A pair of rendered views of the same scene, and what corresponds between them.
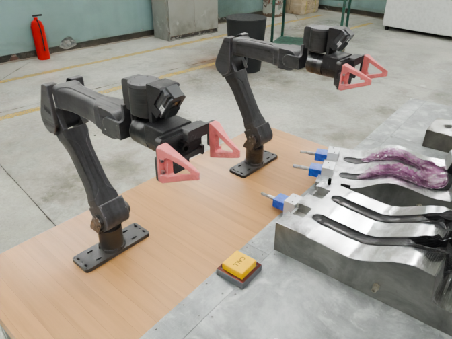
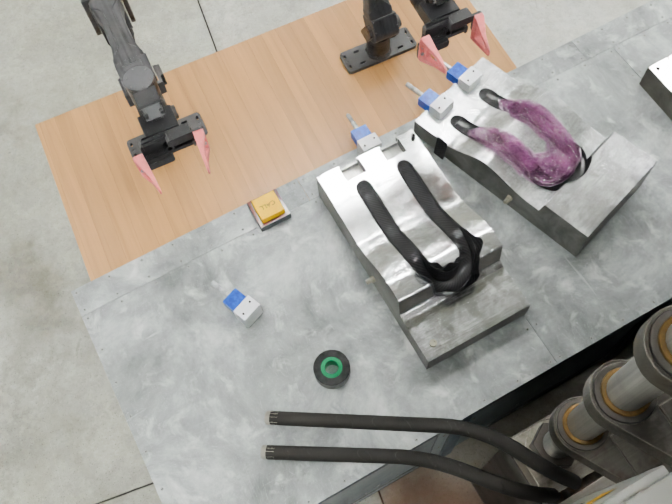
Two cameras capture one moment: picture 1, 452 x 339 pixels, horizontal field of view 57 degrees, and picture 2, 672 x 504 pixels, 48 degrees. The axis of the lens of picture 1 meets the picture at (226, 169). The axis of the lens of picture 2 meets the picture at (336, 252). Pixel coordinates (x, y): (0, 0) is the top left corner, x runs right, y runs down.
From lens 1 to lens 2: 1.06 m
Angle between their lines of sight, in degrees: 40
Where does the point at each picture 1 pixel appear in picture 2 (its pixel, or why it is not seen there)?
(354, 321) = (338, 300)
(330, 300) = (333, 272)
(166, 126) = (152, 128)
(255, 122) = (372, 14)
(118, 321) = (146, 225)
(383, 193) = (477, 167)
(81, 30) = not seen: outside the picture
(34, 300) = (86, 179)
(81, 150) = not seen: hidden behind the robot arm
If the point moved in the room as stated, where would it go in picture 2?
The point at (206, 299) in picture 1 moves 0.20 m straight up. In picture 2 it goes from (226, 231) to (209, 191)
